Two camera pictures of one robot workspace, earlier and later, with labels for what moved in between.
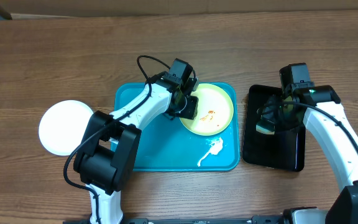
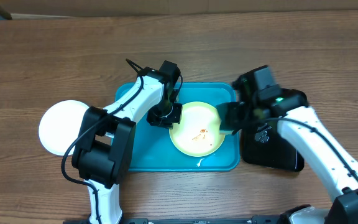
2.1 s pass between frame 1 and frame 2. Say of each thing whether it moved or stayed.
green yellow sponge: moved
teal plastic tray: stayed
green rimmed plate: moved
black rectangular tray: stayed
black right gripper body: moved
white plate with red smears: stayed
